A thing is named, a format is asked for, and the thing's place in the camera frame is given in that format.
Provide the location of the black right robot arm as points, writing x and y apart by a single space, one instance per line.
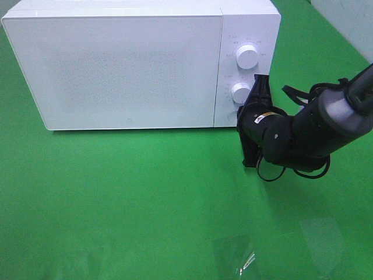
332 116

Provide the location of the white microwave oven body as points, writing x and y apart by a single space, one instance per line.
242 22

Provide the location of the white microwave knob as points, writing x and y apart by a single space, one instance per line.
240 92
247 56

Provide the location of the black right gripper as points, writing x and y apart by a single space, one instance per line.
254 118

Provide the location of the clear plastic tape piece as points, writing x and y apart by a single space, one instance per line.
249 260

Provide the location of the white microwave door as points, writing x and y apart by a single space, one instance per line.
113 73

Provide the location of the round microwave door button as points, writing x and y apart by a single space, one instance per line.
232 117

